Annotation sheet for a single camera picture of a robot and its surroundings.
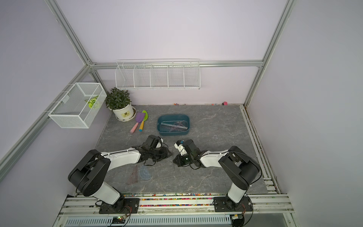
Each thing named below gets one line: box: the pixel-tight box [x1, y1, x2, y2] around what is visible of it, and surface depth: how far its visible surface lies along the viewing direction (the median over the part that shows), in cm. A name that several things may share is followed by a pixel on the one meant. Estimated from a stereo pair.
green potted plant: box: [104, 87, 132, 111], surface depth 101 cm
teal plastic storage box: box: [156, 113, 191, 137], surface depth 108 cm
